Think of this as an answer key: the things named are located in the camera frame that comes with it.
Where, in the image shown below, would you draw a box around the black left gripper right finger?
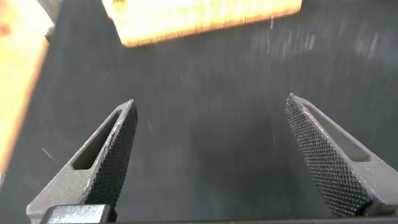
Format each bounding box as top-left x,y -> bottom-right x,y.
285,92 -> 398,218

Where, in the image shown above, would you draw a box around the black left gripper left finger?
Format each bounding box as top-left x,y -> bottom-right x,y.
26,99 -> 139,223

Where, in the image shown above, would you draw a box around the black table cloth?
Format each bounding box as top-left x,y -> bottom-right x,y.
0,0 -> 398,222

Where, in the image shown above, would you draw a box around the wicker basket pink handles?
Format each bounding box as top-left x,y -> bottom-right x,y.
0,0 -> 57,174
101,0 -> 303,49

